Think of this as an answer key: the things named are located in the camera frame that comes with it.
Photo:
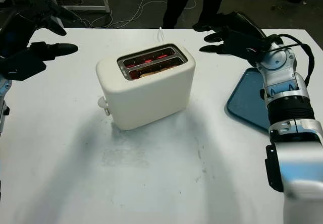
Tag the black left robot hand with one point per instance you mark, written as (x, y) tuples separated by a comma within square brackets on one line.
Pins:
[(17, 29)]

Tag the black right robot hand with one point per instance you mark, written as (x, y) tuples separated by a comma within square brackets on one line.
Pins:
[(246, 27)]

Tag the toasted bread slice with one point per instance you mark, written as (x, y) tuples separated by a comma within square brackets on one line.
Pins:
[(151, 74)]

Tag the person in black trousers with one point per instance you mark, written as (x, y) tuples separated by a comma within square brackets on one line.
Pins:
[(181, 2)]

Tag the white two-slot toaster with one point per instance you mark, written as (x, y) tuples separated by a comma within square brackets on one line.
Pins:
[(149, 100)]

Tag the blue plastic tray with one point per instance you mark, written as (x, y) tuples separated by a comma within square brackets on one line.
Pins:
[(244, 100)]

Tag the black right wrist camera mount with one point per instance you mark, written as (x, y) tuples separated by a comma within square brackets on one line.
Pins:
[(242, 43)]

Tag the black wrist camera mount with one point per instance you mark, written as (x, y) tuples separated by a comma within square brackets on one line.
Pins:
[(22, 68), (242, 43)]

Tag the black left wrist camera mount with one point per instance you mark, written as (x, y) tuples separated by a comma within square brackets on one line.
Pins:
[(22, 68)]

